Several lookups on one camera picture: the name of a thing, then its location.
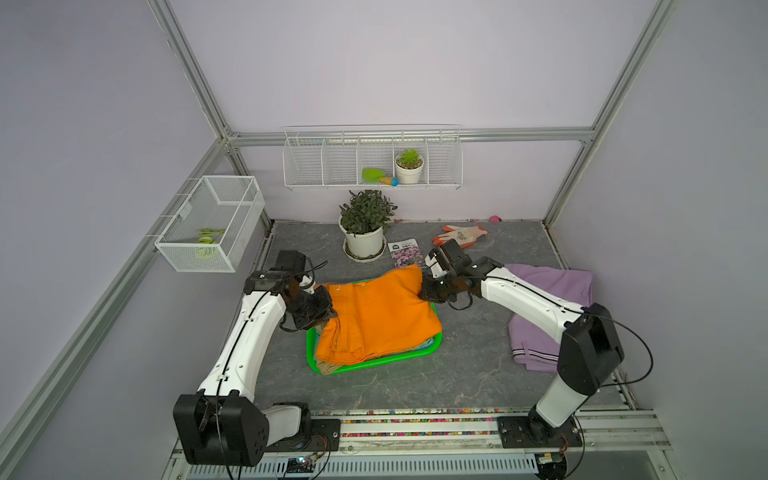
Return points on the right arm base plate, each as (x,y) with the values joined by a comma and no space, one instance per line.
(521,432)

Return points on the green toy on shelf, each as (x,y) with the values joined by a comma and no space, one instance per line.
(375,176)

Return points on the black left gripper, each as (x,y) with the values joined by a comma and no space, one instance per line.
(324,312)

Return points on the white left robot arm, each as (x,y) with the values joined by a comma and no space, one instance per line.
(220,424)

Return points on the green plastic basket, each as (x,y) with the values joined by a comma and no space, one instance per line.
(384,354)

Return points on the orange pants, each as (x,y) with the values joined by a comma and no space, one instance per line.
(378,318)

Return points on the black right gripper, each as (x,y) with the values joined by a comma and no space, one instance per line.
(426,289)

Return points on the teal pants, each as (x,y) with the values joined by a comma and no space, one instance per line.
(425,345)

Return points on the small potted succulent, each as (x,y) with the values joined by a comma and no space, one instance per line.
(408,167)

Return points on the white wire side basket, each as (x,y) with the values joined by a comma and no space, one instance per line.
(233,203)

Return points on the aluminium corner frame post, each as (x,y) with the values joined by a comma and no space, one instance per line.
(639,54)

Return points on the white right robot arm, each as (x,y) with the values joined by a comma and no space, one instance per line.
(589,345)

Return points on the khaki pants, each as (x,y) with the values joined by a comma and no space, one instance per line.
(332,350)

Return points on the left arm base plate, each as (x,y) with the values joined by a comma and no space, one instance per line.
(323,435)

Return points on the red and white work glove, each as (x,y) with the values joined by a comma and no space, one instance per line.
(463,236)

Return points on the white wire wall shelf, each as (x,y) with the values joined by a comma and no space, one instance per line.
(336,158)

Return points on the green item in side basket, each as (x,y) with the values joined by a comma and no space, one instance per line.
(208,243)

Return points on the flower seed packet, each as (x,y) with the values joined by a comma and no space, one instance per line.
(406,253)

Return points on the large potted green plant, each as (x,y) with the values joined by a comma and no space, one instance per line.
(363,220)

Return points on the aluminium front rail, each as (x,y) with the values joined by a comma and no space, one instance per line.
(462,444)

